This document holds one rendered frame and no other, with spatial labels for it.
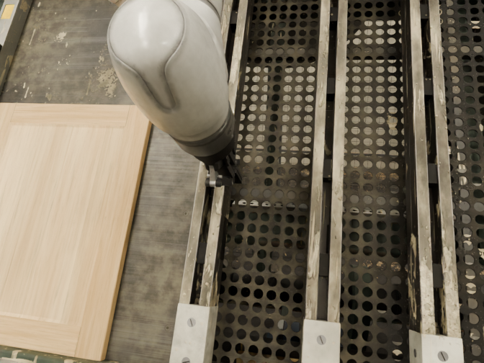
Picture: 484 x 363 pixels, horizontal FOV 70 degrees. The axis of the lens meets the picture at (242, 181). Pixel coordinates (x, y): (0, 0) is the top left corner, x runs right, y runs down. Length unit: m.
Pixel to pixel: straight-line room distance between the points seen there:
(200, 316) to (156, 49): 0.49
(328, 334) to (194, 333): 0.23
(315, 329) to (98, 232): 0.50
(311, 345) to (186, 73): 0.49
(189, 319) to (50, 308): 0.33
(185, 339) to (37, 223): 0.45
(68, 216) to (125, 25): 0.62
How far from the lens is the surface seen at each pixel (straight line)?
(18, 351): 0.89
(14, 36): 1.25
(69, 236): 0.88
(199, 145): 0.44
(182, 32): 0.33
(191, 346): 0.69
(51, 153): 0.98
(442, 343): 0.70
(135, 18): 0.34
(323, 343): 0.66
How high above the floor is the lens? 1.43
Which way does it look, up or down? 17 degrees down
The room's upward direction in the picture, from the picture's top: straight up
